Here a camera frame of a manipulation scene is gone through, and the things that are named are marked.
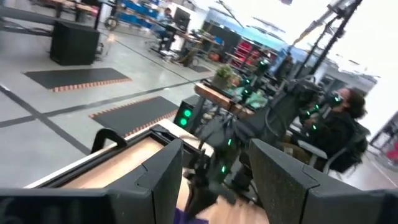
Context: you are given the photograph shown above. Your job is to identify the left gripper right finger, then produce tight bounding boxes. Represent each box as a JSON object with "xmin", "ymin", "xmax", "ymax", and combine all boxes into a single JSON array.
[{"xmin": 248, "ymin": 139, "xmax": 379, "ymax": 224}]

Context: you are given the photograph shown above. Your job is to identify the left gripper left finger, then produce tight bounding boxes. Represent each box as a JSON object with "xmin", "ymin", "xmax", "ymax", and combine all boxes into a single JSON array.
[{"xmin": 105, "ymin": 139, "xmax": 184, "ymax": 224}]

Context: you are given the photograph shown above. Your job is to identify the person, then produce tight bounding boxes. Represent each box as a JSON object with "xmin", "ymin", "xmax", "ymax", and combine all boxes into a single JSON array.
[
  {"xmin": 155, "ymin": 6, "xmax": 175, "ymax": 35},
  {"xmin": 298, "ymin": 86, "xmax": 368, "ymax": 174}
]

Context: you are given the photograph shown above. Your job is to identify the grey office chair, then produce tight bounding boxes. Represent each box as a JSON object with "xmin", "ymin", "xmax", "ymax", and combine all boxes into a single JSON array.
[{"xmin": 295, "ymin": 121, "xmax": 371, "ymax": 175}]

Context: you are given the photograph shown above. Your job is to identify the black hazard-striped floor mat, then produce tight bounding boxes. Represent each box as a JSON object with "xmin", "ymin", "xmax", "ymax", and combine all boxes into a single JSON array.
[
  {"xmin": 24, "ymin": 67, "xmax": 133, "ymax": 93},
  {"xmin": 89, "ymin": 95, "xmax": 180, "ymax": 138}
]

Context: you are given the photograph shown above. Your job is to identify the black computer with green lights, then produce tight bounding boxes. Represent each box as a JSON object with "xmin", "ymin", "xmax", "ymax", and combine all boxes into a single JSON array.
[{"xmin": 173, "ymin": 95, "xmax": 203, "ymax": 133}]

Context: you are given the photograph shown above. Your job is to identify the wooden background table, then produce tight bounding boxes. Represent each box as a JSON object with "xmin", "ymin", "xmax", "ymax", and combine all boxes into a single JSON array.
[{"xmin": 194, "ymin": 82, "xmax": 259, "ymax": 121}]

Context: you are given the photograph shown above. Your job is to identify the potted plant grey pot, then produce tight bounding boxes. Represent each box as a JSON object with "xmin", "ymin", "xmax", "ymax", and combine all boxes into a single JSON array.
[{"xmin": 212, "ymin": 63, "xmax": 234, "ymax": 91}]

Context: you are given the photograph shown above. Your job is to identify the red shelf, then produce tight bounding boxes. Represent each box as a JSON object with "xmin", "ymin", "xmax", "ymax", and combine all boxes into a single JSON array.
[{"xmin": 231, "ymin": 40, "xmax": 264, "ymax": 71}]

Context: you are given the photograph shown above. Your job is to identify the black tripod stand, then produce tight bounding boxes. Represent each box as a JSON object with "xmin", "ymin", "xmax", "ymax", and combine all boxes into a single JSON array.
[{"xmin": 292, "ymin": 0, "xmax": 364, "ymax": 78}]

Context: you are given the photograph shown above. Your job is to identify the black cabinet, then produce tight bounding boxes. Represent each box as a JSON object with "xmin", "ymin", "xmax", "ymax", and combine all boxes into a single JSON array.
[{"xmin": 49, "ymin": 21, "xmax": 101, "ymax": 66}]

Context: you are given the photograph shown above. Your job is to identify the black monitor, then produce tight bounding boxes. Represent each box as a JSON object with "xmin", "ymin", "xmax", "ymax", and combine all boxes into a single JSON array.
[{"xmin": 173, "ymin": 6, "xmax": 192, "ymax": 30}]

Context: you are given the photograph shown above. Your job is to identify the blue storage bins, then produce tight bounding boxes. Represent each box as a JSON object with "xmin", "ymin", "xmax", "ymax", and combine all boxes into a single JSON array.
[{"xmin": 119, "ymin": 0, "xmax": 159, "ymax": 19}]

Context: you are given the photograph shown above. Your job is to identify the black camera mount hook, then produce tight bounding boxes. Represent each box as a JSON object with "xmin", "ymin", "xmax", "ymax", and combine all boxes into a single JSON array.
[{"xmin": 90, "ymin": 128, "xmax": 127, "ymax": 154}]

